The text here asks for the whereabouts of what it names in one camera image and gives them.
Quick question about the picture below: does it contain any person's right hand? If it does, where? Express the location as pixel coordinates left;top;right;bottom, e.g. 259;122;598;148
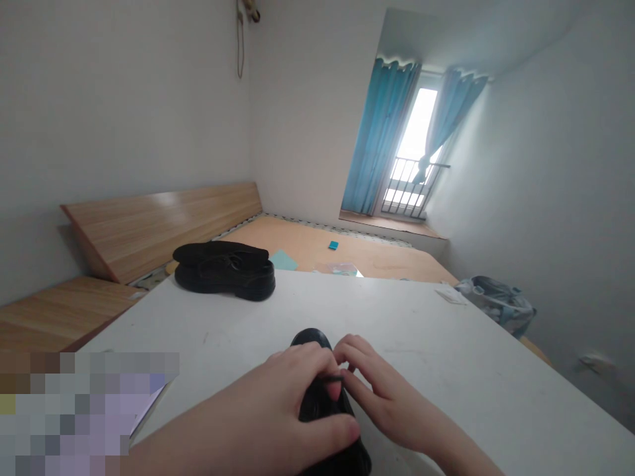
334;333;450;458

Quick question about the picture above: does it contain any person's left hand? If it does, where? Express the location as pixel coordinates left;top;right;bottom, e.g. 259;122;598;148
214;340;362;476

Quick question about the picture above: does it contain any glossy black leather shoe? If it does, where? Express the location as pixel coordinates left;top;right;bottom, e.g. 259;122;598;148
289;327;373;476

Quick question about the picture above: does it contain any small white paper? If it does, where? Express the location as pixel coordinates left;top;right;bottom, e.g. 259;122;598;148
435;287;468;306

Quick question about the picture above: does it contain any matte black lace-up shoe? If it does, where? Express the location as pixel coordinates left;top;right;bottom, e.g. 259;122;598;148
172;241;276;302

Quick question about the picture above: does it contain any light blue paper sheet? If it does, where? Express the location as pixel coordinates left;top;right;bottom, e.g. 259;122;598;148
267;249;300;272

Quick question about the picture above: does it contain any white and blue bag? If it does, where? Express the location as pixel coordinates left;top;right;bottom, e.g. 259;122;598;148
453;275;538;341

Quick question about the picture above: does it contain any clear plastic packet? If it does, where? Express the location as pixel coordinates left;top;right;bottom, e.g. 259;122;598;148
313;261;366;279

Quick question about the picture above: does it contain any wooden bed platform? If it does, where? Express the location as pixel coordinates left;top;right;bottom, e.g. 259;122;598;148
216;213;460;286

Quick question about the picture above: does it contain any wooden bed headboard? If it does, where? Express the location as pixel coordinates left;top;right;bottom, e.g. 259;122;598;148
59;182;265;285

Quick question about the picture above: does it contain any window with black railing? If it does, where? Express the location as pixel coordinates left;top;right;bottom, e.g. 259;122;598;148
380;72;451;220

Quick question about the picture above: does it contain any wooden nightstand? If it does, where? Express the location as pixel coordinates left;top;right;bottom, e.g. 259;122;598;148
0;275;148;354

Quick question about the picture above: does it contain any long blue curtain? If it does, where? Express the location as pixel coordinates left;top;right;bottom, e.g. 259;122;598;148
341;56;423;216

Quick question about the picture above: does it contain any tied blue curtain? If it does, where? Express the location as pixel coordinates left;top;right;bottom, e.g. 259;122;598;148
414;66;491;185

